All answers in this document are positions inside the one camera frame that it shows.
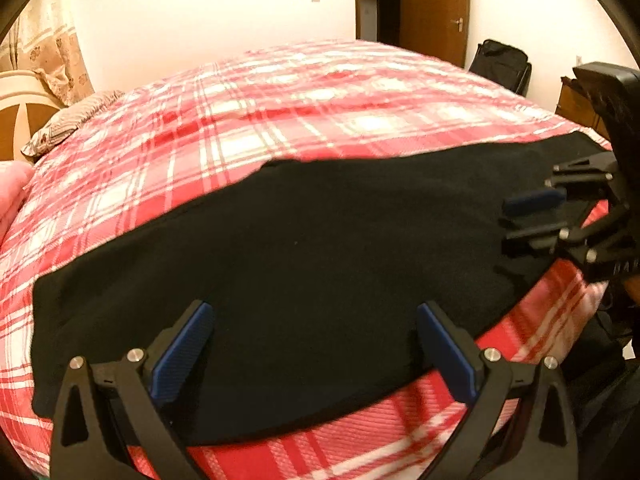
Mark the pink quilt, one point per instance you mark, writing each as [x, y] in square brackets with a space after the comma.
[14, 177]

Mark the black pants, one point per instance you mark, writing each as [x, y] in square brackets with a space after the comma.
[315, 271]

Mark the brown wooden door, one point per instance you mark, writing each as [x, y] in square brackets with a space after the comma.
[436, 28]

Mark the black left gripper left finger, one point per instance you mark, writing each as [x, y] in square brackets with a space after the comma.
[87, 442]

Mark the brown wooden dresser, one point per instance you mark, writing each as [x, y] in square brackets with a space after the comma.
[573, 104]

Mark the striped floral pillow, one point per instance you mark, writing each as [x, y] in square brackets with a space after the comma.
[67, 121]

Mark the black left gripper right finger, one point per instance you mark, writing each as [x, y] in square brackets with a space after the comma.
[518, 422]

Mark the beige floral curtain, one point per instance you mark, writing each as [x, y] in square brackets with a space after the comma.
[43, 39]

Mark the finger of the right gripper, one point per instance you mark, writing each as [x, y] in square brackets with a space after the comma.
[533, 237]
[534, 201]

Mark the red plaid bed sheet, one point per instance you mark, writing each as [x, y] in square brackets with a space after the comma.
[167, 142]

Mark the black bag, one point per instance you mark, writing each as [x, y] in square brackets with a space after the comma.
[503, 64]

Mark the cream brown headboard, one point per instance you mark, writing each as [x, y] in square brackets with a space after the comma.
[27, 104]

